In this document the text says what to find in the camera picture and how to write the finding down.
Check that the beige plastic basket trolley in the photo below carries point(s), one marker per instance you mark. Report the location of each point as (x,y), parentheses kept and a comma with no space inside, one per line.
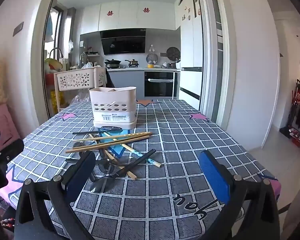
(75,80)

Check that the red cabinet decal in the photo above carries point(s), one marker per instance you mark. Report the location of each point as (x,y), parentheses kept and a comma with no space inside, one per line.
(147,10)
(110,13)

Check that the grey checked star tablecloth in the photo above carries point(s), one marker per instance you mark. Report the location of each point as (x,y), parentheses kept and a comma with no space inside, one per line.
(177,142)

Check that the group of fridge magnets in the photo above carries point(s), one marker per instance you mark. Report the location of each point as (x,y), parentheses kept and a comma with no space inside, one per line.
(190,11)

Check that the round metal steamer rack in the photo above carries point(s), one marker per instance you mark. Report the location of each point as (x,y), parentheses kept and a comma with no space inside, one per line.
(151,58)

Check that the black wok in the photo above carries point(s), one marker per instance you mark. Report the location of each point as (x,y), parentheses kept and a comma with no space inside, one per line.
(113,62)

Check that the white refrigerator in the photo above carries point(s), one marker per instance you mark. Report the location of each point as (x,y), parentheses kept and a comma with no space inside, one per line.
(190,42)

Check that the round black wall pan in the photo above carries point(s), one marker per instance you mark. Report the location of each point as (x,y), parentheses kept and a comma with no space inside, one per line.
(173,53)

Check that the black range hood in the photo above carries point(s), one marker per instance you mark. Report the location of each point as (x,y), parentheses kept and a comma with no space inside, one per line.
(122,42)

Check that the white plastic bag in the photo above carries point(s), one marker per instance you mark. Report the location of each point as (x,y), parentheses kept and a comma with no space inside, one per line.
(87,65)

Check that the curved kitchen faucet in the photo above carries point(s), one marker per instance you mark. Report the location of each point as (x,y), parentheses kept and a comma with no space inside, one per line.
(55,49)

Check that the glass kettle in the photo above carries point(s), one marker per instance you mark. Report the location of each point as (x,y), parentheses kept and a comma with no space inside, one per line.
(84,60)

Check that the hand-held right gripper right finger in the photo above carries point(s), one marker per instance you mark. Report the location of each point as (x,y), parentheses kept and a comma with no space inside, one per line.
(212,177)

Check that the black built-in oven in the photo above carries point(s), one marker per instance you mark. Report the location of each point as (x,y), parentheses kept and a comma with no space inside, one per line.
(160,87)

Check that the black hanging bag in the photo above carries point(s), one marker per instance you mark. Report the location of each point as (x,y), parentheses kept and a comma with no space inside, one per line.
(110,80)

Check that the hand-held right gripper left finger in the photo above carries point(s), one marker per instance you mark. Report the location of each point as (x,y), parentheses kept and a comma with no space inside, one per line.
(77,182)

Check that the white rice cooker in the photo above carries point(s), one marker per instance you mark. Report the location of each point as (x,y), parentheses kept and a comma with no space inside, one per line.
(178,64)

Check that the grey wall switch panel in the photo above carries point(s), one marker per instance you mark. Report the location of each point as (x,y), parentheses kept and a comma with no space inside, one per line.
(18,29)

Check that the yellow oil bottle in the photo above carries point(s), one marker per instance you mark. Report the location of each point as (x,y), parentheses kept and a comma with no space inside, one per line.
(57,100)

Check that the clear plastic bag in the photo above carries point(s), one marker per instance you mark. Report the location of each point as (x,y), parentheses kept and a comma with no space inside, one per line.
(80,97)

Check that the metal saucepan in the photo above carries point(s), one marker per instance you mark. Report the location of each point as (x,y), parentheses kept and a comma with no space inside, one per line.
(168,65)

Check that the dark cooking pot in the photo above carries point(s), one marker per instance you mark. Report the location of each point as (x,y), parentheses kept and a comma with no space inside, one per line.
(133,62)

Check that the pink box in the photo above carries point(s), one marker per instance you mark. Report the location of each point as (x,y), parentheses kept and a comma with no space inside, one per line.
(5,122)

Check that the white upper kitchen cabinets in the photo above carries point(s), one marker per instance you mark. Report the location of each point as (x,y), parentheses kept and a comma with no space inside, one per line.
(90,20)

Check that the patterned bamboo chopstick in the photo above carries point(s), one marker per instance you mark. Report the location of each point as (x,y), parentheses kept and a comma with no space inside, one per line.
(135,152)

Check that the beige plastic utensil holder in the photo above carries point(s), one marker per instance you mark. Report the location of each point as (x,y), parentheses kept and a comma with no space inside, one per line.
(115,115)

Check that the yellow-green basin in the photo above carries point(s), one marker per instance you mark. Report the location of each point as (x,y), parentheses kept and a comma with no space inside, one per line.
(52,63)

